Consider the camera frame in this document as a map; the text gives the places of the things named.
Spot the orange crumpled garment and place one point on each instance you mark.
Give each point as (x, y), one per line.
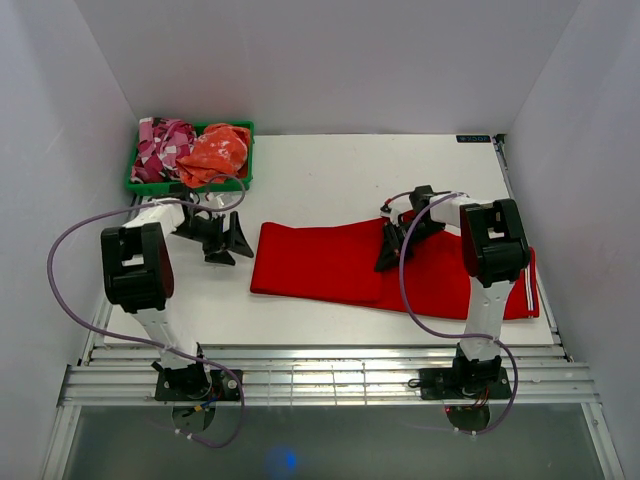
(222, 149)

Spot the pink patterned garment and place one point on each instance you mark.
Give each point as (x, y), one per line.
(161, 143)

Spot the green plastic tray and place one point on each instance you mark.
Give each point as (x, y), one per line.
(231, 183)

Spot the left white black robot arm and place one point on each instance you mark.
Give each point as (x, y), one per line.
(138, 277)

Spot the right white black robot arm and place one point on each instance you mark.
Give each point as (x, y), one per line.
(495, 252)

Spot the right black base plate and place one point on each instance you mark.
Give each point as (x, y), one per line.
(446, 384)

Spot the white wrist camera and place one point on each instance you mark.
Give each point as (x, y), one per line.
(391, 212)
(222, 201)

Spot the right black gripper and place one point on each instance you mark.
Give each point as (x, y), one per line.
(389, 253)

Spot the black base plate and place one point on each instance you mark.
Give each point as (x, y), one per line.
(446, 384)
(192, 384)

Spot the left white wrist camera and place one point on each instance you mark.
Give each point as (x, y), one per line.
(222, 201)

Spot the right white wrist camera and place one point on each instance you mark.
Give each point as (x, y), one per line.
(391, 212)

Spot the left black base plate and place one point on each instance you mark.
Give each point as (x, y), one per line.
(192, 384)

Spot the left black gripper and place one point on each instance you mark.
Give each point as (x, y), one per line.
(235, 238)

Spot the aluminium frame rail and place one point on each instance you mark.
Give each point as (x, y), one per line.
(123, 376)

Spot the red trousers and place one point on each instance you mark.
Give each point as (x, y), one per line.
(336, 265)

